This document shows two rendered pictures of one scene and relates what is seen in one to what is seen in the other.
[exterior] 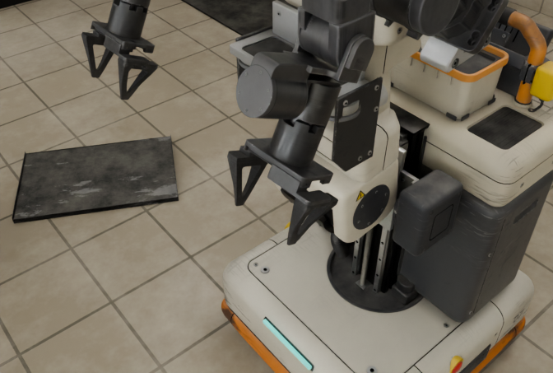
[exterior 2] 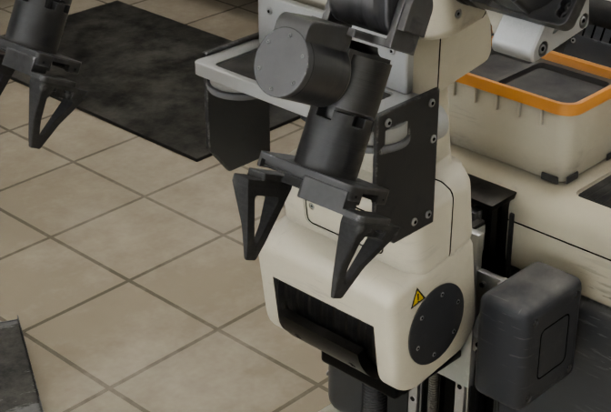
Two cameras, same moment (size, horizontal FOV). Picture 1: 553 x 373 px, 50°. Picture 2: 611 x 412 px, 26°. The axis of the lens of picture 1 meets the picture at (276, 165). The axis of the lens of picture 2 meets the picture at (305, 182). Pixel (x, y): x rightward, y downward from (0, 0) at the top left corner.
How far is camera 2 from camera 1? 0.46 m
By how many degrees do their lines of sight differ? 14
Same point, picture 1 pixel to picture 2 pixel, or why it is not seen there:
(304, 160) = (349, 169)
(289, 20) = not seen: hidden behind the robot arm
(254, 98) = (283, 70)
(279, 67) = (315, 25)
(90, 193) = not seen: outside the picture
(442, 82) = (529, 123)
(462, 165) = (575, 253)
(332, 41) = not seen: outside the picture
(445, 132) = (543, 201)
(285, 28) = not seen: hidden behind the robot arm
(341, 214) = (390, 331)
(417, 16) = not seen: outside the picture
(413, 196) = (503, 299)
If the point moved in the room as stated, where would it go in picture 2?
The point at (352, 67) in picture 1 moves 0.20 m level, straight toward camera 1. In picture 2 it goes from (407, 28) to (419, 128)
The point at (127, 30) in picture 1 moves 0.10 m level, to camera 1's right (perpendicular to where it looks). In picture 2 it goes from (41, 39) to (137, 35)
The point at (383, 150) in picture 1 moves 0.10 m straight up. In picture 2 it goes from (448, 218) to (453, 139)
